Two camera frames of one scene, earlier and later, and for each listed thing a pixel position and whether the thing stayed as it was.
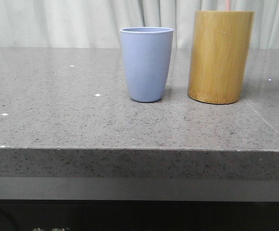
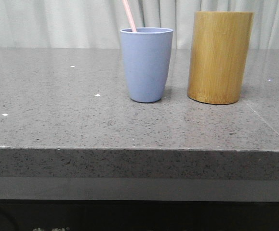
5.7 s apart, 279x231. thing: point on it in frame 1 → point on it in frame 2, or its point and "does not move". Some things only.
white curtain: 49,23 does not move
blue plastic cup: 147,52 does not move
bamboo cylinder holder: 220,44 does not move
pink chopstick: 228,7 → 130,17
